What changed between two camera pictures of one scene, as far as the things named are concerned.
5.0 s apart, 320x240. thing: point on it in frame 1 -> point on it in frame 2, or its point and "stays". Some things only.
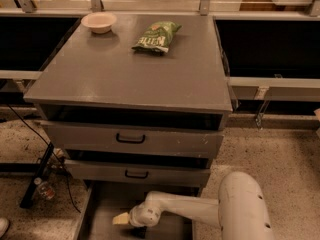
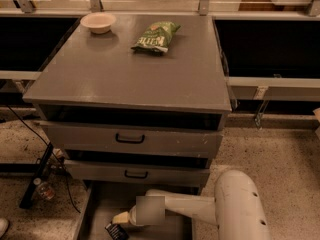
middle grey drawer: (138, 170) stays
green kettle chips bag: (155, 38) stays
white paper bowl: (99, 22) stays
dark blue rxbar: (139, 232) -> (116, 232)
